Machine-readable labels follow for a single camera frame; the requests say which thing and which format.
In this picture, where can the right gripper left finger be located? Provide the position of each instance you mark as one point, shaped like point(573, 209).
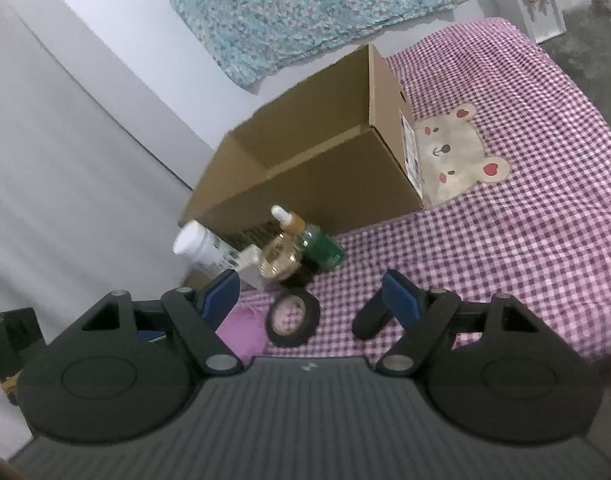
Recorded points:
point(196, 315)

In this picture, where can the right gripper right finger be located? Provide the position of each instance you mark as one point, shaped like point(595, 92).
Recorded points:
point(424, 316)

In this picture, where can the purple plastic lid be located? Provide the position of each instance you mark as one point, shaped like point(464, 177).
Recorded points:
point(244, 332)

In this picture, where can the white plastic bottle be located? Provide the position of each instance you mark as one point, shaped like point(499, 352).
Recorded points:
point(204, 250)

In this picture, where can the black tape roll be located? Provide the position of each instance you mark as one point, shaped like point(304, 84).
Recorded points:
point(293, 318)

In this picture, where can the gold lid cosmetic jar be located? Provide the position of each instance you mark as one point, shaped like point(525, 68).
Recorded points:
point(282, 263)

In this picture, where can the green glass dropper bottle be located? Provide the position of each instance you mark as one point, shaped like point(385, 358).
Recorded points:
point(317, 245)

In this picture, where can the white power adapter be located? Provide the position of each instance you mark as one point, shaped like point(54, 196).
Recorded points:
point(247, 267)

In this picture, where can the purple checkered tablecloth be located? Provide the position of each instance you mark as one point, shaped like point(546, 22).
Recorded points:
point(514, 163)

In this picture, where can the brown cardboard box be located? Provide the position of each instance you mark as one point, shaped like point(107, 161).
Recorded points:
point(331, 149)

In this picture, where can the teal patterned wall cloth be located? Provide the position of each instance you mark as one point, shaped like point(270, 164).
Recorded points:
point(253, 39)

